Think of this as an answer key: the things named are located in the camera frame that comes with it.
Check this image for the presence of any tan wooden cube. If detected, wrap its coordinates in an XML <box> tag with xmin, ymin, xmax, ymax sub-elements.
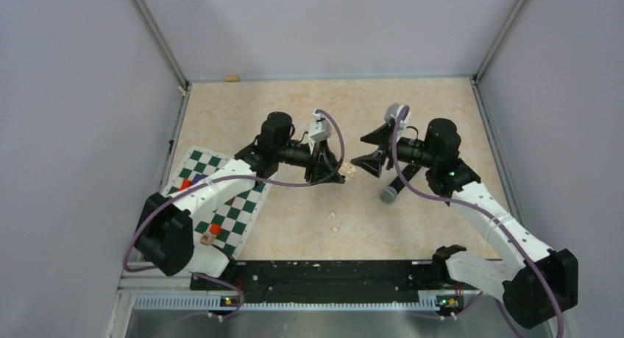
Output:
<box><xmin>200</xmin><ymin>232</ymin><xmax>216</xmax><ymax>246</ymax></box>

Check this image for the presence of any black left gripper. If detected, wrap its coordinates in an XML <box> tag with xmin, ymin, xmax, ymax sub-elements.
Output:
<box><xmin>276</xmin><ymin>138</ymin><xmax>345</xmax><ymax>184</ymax></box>

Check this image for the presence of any purple wooden block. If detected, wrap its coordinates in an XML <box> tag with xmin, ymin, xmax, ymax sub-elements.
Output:
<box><xmin>191</xmin><ymin>174</ymin><xmax>205</xmax><ymax>184</ymax></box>

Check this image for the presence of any cream earbud charging case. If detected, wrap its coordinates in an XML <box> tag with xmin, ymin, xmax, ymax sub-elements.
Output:
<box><xmin>338</xmin><ymin>162</ymin><xmax>357</xmax><ymax>178</ymax></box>

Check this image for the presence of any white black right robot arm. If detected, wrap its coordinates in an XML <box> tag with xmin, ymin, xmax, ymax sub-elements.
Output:
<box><xmin>352</xmin><ymin>118</ymin><xmax>578</xmax><ymax>337</ymax></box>

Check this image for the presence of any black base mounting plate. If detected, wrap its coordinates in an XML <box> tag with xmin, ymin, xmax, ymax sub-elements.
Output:
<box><xmin>221</xmin><ymin>260</ymin><xmax>472</xmax><ymax>304</ymax></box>

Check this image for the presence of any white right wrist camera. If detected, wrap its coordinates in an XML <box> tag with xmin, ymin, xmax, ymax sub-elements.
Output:
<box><xmin>384</xmin><ymin>103</ymin><xmax>411</xmax><ymax>128</ymax></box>

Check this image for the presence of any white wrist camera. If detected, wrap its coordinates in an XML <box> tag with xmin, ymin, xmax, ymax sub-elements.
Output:
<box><xmin>308</xmin><ymin>113</ymin><xmax>332</xmax><ymax>144</ymax></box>
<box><xmin>384</xmin><ymin>103</ymin><xmax>411</xmax><ymax>128</ymax></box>

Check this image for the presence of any green white chessboard mat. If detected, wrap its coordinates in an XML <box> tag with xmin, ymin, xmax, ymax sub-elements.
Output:
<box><xmin>163</xmin><ymin>147</ymin><xmax>272</xmax><ymax>259</ymax></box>

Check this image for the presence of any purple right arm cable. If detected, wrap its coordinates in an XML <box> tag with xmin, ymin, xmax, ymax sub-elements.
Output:
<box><xmin>391</xmin><ymin>105</ymin><xmax>565</xmax><ymax>338</ymax></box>

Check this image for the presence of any red arch block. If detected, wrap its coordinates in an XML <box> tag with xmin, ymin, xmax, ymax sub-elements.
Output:
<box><xmin>179</xmin><ymin>178</ymin><xmax>192</xmax><ymax>191</ymax></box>

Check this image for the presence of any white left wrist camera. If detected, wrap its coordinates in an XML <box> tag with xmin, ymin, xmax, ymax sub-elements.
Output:
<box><xmin>308</xmin><ymin>113</ymin><xmax>332</xmax><ymax>144</ymax></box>

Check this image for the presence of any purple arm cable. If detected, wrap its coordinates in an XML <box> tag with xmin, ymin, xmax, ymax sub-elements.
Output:
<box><xmin>391</xmin><ymin>105</ymin><xmax>565</xmax><ymax>338</ymax></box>
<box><xmin>121</xmin><ymin>108</ymin><xmax>346</xmax><ymax>323</ymax></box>

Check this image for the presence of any aluminium front rail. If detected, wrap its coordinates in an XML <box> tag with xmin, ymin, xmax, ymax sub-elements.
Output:
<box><xmin>104</xmin><ymin>260</ymin><xmax>578</xmax><ymax>338</ymax></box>

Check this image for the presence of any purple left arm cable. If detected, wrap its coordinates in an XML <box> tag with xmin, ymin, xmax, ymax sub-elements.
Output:
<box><xmin>121</xmin><ymin>108</ymin><xmax>346</xmax><ymax>323</ymax></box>

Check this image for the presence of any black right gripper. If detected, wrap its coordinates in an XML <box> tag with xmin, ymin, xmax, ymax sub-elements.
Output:
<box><xmin>352</xmin><ymin>122</ymin><xmax>438</xmax><ymax>177</ymax></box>

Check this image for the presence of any red block at edge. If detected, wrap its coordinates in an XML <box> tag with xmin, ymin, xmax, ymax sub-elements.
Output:
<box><xmin>208</xmin><ymin>224</ymin><xmax>222</xmax><ymax>236</ymax></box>

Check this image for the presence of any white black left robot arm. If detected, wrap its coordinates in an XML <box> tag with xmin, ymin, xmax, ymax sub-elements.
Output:
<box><xmin>123</xmin><ymin>109</ymin><xmax>345</xmax><ymax>289</ymax></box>

